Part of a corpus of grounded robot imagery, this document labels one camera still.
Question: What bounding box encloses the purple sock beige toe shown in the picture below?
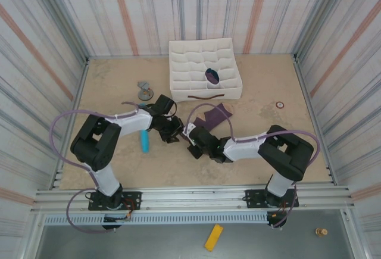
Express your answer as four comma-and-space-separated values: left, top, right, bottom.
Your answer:
204, 67, 221, 86
193, 102, 235, 132

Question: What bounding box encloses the white fabric compartment organizer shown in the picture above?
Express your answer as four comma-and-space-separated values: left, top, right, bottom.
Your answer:
168, 37, 243, 102

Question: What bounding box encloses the grey cone-shaped stand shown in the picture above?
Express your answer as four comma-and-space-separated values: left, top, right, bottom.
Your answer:
137, 88, 155, 101

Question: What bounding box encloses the teal plastic cylinder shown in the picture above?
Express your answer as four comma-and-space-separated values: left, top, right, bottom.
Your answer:
139, 103, 150, 153

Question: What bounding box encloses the yellow flat plastic piece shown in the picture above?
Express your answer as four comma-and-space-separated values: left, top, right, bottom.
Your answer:
204, 224, 224, 251

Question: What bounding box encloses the aluminium mounting rail frame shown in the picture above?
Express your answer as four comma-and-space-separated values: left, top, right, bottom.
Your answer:
31, 183, 357, 216

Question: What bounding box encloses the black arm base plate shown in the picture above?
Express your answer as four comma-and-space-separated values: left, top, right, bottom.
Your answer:
243, 189, 299, 210
88, 191, 142, 211

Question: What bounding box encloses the white slotted cable duct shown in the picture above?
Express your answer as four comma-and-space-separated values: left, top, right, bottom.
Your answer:
43, 213, 268, 226

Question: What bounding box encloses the aluminium side rail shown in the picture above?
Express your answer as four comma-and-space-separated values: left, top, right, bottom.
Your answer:
49, 57, 90, 190
292, 53, 338, 186

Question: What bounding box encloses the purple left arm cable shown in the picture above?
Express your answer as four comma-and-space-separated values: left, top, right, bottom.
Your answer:
49, 101, 143, 233

